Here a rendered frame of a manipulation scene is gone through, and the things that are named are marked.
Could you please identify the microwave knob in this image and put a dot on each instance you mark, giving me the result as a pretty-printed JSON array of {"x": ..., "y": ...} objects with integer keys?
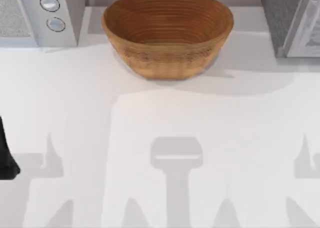
[
  {"x": 56, "y": 24},
  {"x": 49, "y": 3}
]

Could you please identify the pale microwave oven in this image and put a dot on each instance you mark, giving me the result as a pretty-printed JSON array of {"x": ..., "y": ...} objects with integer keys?
[{"x": 32, "y": 38}]

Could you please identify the brown woven basket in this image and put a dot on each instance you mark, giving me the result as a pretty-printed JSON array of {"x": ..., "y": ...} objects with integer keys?
[{"x": 165, "y": 55}]

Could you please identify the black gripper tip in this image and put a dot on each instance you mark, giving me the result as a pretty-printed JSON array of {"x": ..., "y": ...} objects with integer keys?
[{"x": 5, "y": 160}]

